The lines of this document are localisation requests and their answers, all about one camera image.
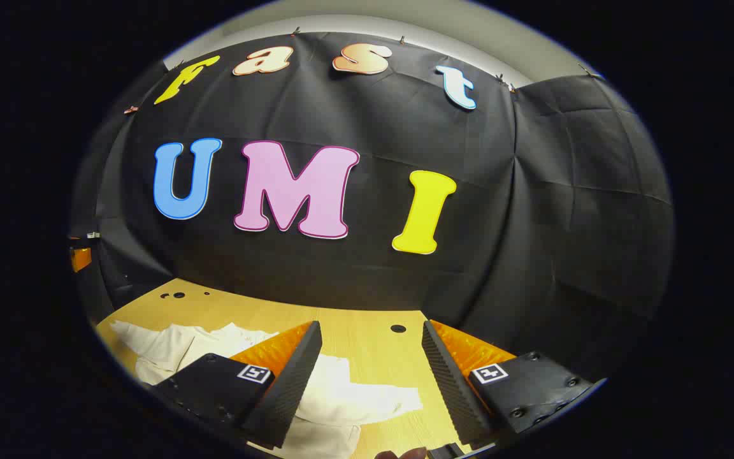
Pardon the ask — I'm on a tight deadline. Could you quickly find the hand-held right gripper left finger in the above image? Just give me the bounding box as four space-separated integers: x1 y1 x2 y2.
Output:
149 321 323 449

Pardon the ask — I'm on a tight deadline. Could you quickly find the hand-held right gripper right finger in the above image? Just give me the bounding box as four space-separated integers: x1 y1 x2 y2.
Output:
421 320 596 447

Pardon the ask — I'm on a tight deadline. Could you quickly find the cream white sweatshirt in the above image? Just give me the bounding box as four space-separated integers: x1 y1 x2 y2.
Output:
110 321 424 459

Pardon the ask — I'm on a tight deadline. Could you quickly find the black backdrop cloth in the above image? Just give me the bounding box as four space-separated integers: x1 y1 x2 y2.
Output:
71 31 673 383

